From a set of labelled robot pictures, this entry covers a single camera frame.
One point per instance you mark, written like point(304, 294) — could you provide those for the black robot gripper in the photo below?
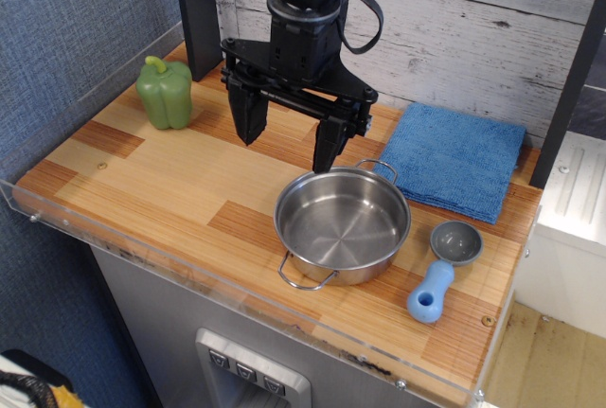
point(299, 69)

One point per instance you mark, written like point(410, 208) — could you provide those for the left black frame post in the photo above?
point(202, 36)

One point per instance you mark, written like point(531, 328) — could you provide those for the clear acrylic table guard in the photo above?
point(195, 206)

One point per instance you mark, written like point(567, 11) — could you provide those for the blue folded cloth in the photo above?
point(462, 163)

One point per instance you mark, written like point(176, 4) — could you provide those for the grey toy fridge cabinet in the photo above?
point(163, 319)

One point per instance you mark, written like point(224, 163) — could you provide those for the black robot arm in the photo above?
point(316, 15)

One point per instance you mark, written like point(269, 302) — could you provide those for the white ribbed side counter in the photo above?
point(562, 273)

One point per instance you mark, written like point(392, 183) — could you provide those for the blue grey plastic scoop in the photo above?
point(454, 243)

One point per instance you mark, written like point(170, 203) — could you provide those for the silver dispenser button panel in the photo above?
point(237, 376)

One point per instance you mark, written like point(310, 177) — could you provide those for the black frame post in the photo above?
point(202, 36)
point(579, 70)

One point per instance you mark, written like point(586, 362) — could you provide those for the green plastic bell pepper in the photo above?
point(165, 90)

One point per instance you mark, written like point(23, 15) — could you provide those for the right black frame post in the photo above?
point(579, 70)

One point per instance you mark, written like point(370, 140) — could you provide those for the stainless steel pot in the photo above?
point(342, 227)

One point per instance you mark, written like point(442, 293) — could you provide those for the yellow black object bottom left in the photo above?
point(28, 382)

